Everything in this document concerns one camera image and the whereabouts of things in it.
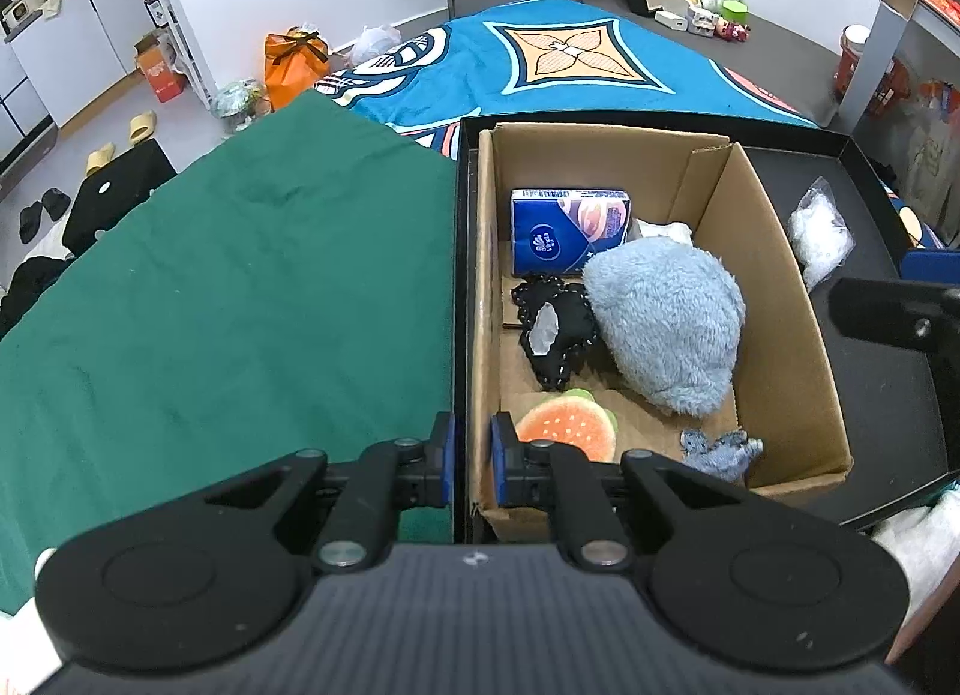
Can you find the white plastic bag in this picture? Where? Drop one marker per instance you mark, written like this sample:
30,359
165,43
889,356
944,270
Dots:
675,231

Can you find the orange bag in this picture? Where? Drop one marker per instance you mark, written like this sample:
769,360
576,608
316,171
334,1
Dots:
294,62

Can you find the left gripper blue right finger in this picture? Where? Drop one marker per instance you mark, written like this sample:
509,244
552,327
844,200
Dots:
578,496

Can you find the white fleece cloth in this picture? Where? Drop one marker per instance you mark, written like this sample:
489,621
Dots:
924,542

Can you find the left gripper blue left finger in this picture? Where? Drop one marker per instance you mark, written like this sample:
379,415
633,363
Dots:
361,502

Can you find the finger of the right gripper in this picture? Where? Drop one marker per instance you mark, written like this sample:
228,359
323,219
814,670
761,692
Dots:
899,313

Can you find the blue tissue pack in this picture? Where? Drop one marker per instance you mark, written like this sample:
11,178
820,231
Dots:
556,231

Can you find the white kitchen cabinet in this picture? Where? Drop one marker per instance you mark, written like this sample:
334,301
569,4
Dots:
72,58

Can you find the clear bag white filling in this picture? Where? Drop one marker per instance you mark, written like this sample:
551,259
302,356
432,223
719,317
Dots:
818,234

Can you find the blue patterned blanket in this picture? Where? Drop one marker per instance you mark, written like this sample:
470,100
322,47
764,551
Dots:
536,57

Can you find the blue denim jellyfish patch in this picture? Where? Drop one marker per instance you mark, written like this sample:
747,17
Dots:
728,457

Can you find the grey desk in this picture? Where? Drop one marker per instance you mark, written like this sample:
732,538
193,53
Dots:
891,22

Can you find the green lidded cup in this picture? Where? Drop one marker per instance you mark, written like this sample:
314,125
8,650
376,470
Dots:
734,11

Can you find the light blue fluffy plush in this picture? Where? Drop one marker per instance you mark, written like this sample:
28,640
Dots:
671,316

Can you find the orange carton on floor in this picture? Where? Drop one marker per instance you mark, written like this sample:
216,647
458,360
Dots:
163,80

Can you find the black stitched plush toy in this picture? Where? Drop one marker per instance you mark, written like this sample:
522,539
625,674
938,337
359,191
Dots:
558,327

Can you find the burger plush toy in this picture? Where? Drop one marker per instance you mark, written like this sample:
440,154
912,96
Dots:
573,418

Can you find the black slipper pair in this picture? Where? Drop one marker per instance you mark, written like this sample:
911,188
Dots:
54,204

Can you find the green cloth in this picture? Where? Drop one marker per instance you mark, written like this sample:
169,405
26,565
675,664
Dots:
292,289

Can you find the black chair with dot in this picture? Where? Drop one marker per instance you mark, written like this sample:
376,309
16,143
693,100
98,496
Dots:
110,194

